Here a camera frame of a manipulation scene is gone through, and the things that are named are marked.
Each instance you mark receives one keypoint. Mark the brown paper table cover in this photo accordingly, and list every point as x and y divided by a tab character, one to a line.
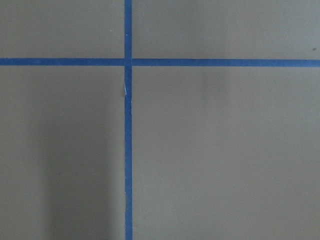
219	153

